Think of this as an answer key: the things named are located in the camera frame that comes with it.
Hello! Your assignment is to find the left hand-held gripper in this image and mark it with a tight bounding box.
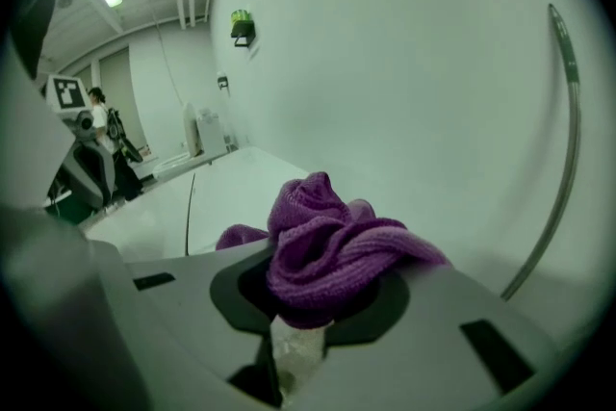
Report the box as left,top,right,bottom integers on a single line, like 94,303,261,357
45,74,117,213

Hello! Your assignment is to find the purple cleaning cloth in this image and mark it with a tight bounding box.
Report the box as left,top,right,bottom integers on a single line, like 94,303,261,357
215,170,452,331

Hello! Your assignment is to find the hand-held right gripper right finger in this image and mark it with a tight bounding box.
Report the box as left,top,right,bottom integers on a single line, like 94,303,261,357
288,264,565,411

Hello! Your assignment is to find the grey metal pole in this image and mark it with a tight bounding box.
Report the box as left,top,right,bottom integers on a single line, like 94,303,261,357
499,3,582,303

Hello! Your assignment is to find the white toilet with raised lid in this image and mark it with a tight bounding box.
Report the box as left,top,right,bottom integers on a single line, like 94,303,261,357
152,102,238,183

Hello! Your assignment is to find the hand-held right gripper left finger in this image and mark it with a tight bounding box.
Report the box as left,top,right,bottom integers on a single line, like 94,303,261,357
124,238,285,411

